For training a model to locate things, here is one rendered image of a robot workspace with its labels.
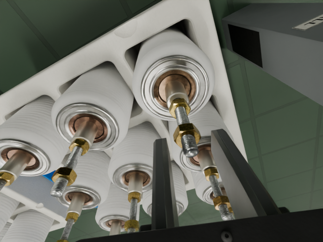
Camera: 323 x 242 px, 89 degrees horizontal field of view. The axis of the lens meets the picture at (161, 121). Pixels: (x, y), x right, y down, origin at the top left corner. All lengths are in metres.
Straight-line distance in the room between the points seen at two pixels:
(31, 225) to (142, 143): 0.42
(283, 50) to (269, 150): 0.53
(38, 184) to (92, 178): 0.29
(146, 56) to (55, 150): 0.19
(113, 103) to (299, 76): 0.22
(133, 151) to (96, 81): 0.11
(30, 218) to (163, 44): 0.56
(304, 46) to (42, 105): 0.36
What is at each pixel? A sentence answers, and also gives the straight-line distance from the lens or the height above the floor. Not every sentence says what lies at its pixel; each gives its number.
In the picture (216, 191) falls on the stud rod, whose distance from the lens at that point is 0.22.
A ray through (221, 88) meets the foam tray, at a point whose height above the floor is 0.18.
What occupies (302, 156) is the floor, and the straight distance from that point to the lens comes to 0.87.
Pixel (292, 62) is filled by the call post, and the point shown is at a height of 0.23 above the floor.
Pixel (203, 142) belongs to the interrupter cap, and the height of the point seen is 0.25.
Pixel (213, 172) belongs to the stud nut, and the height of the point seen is 0.29.
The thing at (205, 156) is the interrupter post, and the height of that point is 0.26.
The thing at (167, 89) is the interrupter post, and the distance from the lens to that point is 0.17.
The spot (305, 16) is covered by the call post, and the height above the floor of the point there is 0.20.
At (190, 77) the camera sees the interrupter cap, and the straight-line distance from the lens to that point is 0.18.
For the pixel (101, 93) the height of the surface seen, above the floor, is 0.24.
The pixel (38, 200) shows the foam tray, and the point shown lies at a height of 0.17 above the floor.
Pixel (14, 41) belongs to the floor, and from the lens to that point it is 0.53.
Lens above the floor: 0.42
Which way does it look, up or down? 54 degrees down
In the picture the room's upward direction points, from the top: 175 degrees clockwise
